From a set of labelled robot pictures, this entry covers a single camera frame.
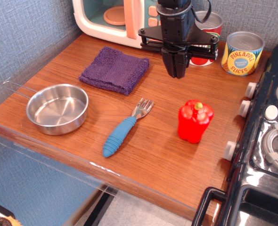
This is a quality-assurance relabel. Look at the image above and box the red toy capsicum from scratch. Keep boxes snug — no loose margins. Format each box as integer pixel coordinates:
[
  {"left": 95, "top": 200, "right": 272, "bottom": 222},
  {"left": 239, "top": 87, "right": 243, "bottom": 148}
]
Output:
[{"left": 178, "top": 99, "right": 214, "bottom": 144}]

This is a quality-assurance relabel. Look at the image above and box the toy microwave oven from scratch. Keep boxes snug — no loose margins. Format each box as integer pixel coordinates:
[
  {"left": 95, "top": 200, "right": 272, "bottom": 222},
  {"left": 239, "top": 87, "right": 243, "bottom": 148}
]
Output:
[{"left": 72, "top": 0, "right": 161, "bottom": 48}]

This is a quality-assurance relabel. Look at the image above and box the purple folded cloth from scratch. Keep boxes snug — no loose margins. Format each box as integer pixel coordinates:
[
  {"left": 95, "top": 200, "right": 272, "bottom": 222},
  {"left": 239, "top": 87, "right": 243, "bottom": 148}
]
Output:
[{"left": 79, "top": 47, "right": 150, "bottom": 96}]

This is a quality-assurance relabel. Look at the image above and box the stainless steel pan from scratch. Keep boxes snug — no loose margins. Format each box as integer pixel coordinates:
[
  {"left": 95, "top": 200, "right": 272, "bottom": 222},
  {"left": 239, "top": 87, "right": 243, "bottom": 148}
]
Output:
[{"left": 2, "top": 81, "right": 89, "bottom": 136}]

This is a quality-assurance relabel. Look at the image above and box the white stove knob middle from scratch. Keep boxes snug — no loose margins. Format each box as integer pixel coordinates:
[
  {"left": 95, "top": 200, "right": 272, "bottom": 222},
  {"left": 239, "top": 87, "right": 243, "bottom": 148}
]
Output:
[{"left": 238, "top": 100, "right": 251, "bottom": 118}]

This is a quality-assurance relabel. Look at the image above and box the white stove knob upper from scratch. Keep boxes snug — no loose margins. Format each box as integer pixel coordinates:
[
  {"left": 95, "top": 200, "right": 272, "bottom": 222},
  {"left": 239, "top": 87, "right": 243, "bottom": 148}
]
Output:
[{"left": 245, "top": 82, "right": 257, "bottom": 99}]

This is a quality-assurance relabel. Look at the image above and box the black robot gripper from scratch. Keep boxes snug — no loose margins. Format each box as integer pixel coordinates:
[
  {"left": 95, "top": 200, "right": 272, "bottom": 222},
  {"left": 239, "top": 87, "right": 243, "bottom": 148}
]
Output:
[{"left": 138, "top": 6, "right": 219, "bottom": 79}]

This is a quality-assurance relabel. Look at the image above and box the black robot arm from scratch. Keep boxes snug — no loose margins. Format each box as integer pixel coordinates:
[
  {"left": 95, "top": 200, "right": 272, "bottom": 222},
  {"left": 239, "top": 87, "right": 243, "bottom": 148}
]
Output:
[{"left": 138, "top": 0, "right": 219, "bottom": 79}]

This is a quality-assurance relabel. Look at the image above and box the pineapple slices can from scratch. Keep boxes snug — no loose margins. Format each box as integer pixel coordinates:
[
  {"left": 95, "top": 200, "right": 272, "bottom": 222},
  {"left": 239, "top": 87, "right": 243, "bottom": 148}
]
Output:
[{"left": 221, "top": 31, "right": 265, "bottom": 76}]

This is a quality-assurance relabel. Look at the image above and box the white stove knob lower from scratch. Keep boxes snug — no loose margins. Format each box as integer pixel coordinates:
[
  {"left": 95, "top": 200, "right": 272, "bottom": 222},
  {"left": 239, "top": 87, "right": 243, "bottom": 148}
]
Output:
[{"left": 223, "top": 141, "right": 237, "bottom": 161}]

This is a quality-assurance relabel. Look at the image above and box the blue handled metal fork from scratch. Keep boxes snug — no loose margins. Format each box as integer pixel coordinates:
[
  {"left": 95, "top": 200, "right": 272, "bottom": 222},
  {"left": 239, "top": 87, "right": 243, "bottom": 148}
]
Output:
[{"left": 103, "top": 98, "right": 154, "bottom": 158}]

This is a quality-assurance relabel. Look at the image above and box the black toy stove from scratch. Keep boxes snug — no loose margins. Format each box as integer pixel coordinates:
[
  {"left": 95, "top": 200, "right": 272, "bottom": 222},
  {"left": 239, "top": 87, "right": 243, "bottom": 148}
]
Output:
[{"left": 192, "top": 45, "right": 278, "bottom": 226}]

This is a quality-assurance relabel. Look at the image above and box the white stove knob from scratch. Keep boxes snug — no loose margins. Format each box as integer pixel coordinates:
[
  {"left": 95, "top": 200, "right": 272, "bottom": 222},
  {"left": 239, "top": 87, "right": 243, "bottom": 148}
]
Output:
[
  {"left": 238, "top": 100, "right": 251, "bottom": 118},
  {"left": 245, "top": 82, "right": 257, "bottom": 99},
  {"left": 223, "top": 141, "right": 237, "bottom": 161}
]

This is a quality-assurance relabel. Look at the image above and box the clear acrylic table guard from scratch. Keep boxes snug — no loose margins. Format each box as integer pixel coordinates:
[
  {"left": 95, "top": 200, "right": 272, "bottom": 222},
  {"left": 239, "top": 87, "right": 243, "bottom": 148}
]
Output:
[{"left": 0, "top": 118, "right": 227, "bottom": 219}]

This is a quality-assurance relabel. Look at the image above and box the tomato sauce can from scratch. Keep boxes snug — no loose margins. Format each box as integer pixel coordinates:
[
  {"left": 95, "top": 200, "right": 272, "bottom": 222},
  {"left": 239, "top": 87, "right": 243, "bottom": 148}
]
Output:
[{"left": 189, "top": 12, "right": 223, "bottom": 66}]

